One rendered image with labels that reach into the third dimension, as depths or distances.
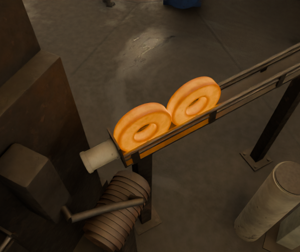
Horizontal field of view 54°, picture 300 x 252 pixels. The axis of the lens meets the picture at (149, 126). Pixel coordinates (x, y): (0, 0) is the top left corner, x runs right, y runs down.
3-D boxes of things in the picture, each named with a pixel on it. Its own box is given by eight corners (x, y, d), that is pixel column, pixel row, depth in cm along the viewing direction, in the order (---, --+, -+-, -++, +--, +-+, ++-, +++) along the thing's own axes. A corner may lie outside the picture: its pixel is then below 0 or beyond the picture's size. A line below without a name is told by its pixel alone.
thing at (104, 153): (83, 159, 79) (76, 149, 74) (113, 144, 81) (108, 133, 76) (91, 177, 76) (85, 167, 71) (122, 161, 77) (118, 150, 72)
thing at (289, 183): (230, 234, 129) (269, 185, 87) (238, 210, 135) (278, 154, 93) (257, 246, 126) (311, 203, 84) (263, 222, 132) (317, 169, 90)
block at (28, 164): (25, 208, 79) (-17, 167, 59) (43, 184, 83) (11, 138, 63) (57, 226, 76) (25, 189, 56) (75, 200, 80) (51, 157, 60)
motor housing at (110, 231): (101, 264, 122) (74, 226, 78) (126, 217, 133) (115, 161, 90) (128, 280, 119) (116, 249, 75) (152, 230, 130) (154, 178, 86)
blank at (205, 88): (164, 92, 72) (171, 101, 70) (216, 66, 75) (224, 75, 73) (167, 126, 85) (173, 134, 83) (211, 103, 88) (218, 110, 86)
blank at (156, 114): (107, 120, 69) (112, 130, 67) (164, 92, 72) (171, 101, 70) (118, 151, 82) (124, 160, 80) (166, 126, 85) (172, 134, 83)
